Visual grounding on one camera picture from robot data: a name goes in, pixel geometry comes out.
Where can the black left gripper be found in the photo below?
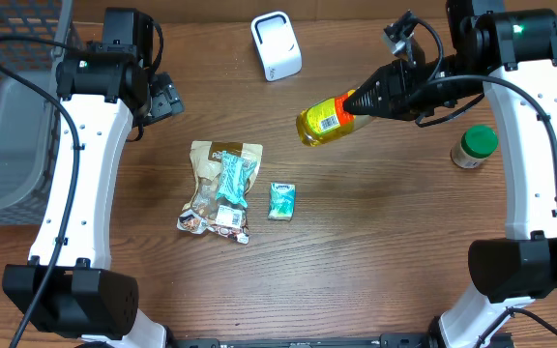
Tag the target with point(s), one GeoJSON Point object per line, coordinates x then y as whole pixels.
{"type": "Point", "coordinates": [165, 98]}

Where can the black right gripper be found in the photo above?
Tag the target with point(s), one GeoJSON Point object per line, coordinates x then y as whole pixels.
{"type": "Point", "coordinates": [396, 94]}

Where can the yellow liquid bottle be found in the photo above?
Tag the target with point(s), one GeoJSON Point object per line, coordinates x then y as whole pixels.
{"type": "Point", "coordinates": [327, 121]}

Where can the brown teal snack bag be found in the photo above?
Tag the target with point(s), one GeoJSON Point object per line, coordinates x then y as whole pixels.
{"type": "Point", "coordinates": [204, 213]}

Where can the teal snack bar wrapper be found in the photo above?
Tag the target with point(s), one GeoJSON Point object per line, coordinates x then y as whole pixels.
{"type": "Point", "coordinates": [234, 178]}

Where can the green lid jar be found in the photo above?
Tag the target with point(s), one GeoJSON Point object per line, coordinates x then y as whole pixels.
{"type": "Point", "coordinates": [474, 147]}

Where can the teal kleenex tissue pack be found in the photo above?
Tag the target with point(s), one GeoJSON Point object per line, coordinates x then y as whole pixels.
{"type": "Point", "coordinates": [282, 201]}

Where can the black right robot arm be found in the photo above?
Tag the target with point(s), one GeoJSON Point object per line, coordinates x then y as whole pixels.
{"type": "Point", "coordinates": [509, 58]}

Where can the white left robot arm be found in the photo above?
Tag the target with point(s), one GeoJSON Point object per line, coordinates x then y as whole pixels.
{"type": "Point", "coordinates": [107, 93]}

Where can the white barcode scanner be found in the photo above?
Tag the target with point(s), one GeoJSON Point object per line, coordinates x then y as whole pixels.
{"type": "Point", "coordinates": [276, 45]}

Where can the dark grey mesh basket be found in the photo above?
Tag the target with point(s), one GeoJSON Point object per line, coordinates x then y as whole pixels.
{"type": "Point", "coordinates": [29, 127]}

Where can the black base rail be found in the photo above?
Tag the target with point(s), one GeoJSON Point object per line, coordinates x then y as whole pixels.
{"type": "Point", "coordinates": [387, 340]}

